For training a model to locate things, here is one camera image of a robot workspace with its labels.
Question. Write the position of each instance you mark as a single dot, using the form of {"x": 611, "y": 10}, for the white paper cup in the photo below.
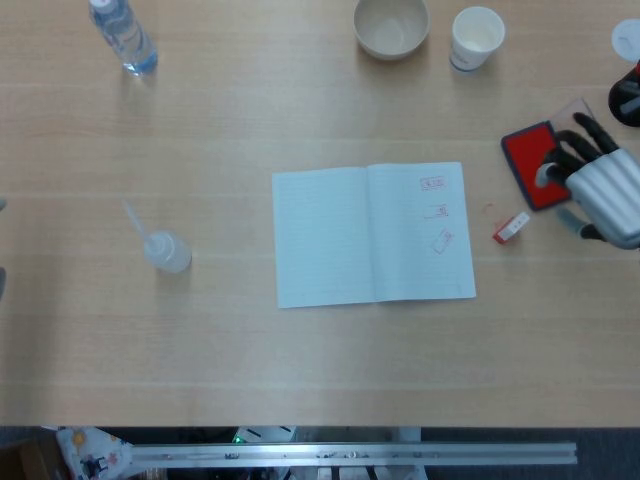
{"x": 475, "y": 42}

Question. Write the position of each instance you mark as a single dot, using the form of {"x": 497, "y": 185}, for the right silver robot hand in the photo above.
{"x": 607, "y": 195}

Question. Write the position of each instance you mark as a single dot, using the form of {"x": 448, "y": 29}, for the black mesh pen holder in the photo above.
{"x": 625, "y": 102}

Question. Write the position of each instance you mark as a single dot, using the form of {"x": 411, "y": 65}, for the open white lined notebook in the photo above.
{"x": 372, "y": 232}

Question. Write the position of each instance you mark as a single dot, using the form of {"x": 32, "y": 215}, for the translucent squeeze bottle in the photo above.
{"x": 167, "y": 252}

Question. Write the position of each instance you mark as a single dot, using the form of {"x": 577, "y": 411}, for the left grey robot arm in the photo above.
{"x": 1, "y": 282}

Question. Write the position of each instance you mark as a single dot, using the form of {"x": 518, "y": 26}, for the aluminium rail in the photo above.
{"x": 350, "y": 454}

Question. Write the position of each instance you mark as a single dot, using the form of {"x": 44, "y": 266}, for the white device with green light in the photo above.
{"x": 265, "y": 434}

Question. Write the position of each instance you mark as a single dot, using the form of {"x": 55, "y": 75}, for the clear plastic water bottle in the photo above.
{"x": 126, "y": 39}

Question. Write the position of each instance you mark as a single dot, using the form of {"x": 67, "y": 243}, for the red ink pad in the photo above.
{"x": 525, "y": 155}

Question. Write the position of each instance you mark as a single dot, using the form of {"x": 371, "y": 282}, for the patterned white cloth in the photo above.
{"x": 92, "y": 452}

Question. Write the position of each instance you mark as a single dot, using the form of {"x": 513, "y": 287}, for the beige bowl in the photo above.
{"x": 391, "y": 27}

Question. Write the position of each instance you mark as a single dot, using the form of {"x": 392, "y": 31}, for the white round desk grommet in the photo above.
{"x": 627, "y": 40}

